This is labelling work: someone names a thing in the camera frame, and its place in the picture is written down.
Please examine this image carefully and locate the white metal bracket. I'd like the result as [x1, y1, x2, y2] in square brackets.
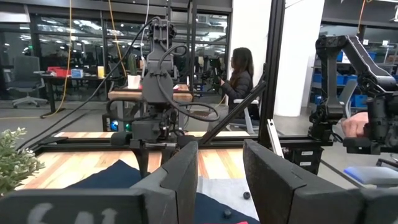
[266, 118, 285, 159]

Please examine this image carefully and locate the black power cable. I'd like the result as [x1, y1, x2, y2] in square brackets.
[15, 17, 159, 151]

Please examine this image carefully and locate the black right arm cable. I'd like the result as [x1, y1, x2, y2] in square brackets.
[105, 43, 221, 123]

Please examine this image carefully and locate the blue cushion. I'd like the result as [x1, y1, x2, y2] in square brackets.
[343, 165, 398, 188]

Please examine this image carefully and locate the person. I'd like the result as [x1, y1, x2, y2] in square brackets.
[206, 47, 261, 131]

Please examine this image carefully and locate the navy blue cloth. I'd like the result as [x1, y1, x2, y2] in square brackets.
[66, 159, 261, 224]

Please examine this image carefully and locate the yellow hanging cable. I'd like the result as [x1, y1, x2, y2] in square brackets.
[39, 0, 73, 119]

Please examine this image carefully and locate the dark background desk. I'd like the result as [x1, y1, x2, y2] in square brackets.
[33, 70, 108, 114]

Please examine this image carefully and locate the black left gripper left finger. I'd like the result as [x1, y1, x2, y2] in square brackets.
[0, 141, 199, 224]

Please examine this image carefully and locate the black computer tower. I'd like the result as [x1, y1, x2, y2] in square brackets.
[101, 112, 134, 133]

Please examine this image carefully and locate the white pillar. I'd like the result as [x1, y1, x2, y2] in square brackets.
[228, 0, 326, 118]

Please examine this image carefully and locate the white cup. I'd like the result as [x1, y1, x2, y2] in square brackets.
[127, 74, 142, 90]

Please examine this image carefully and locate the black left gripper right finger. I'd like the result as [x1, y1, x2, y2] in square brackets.
[243, 139, 398, 224]

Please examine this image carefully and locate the green potted plant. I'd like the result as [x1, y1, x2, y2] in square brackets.
[0, 126, 47, 196]

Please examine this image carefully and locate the black control box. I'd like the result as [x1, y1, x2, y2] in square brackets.
[284, 146, 325, 175]

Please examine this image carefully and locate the red cloth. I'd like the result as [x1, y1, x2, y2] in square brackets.
[198, 220, 249, 224]

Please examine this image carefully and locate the grey cloth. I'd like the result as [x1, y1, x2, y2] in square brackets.
[195, 175, 261, 221]

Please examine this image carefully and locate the wooden background table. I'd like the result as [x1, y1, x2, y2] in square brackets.
[107, 83, 194, 103]

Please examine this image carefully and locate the green cactus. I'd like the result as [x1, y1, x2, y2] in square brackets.
[127, 53, 138, 76]

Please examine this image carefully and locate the grey office chair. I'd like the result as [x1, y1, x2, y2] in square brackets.
[6, 55, 48, 110]

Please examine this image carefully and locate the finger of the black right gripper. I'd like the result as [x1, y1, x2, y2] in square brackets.
[160, 144, 181, 167]
[132, 146, 150, 179]

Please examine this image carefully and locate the orange hanging cable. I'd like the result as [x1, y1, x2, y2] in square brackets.
[107, 0, 129, 79]

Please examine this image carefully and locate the white chair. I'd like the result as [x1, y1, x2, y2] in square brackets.
[232, 98, 261, 135]

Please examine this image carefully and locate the red box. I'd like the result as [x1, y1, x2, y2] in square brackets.
[47, 65, 72, 78]

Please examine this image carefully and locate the black metal table frame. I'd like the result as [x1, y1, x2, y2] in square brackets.
[17, 0, 330, 156]

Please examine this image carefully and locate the person's hand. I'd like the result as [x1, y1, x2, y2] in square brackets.
[340, 111, 370, 138]

